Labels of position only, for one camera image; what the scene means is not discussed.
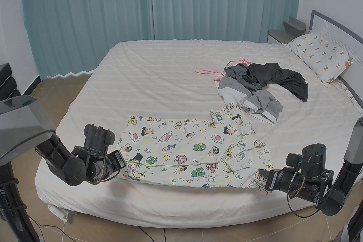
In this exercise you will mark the pink garment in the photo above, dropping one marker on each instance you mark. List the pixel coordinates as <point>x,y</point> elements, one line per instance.
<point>207,71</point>

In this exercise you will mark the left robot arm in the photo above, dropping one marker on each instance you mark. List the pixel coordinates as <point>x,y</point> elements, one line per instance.
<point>22,127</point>

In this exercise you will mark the bed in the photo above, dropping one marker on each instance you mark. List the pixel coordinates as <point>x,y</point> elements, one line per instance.
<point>156,79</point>

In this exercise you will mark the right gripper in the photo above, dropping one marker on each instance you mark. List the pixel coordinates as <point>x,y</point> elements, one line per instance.
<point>280,181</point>

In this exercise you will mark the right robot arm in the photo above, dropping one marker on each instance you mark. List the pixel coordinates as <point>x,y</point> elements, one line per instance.
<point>314,161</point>

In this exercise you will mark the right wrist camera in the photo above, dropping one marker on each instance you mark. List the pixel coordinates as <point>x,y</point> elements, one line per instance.
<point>293,160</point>

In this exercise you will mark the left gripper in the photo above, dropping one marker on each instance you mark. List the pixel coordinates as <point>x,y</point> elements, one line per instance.
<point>112,164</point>

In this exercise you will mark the white printed pillow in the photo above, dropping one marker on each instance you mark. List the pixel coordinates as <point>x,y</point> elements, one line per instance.
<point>320,56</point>

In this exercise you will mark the black garment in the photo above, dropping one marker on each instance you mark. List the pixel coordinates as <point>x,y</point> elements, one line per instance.
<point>278,77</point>

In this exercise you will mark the grey and white sweater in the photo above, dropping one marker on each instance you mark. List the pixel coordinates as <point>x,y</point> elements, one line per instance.
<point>261,102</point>

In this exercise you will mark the grey bedside table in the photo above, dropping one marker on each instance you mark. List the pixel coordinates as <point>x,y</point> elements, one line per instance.
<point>280,35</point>

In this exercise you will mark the dark grey garment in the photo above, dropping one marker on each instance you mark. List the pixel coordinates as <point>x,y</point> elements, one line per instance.
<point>236,73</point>

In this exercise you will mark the black chest of drawers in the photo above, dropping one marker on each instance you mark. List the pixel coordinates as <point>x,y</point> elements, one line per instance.
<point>8,82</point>

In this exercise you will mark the white printed pyjama top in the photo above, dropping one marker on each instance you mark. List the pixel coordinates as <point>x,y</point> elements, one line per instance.
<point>184,150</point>

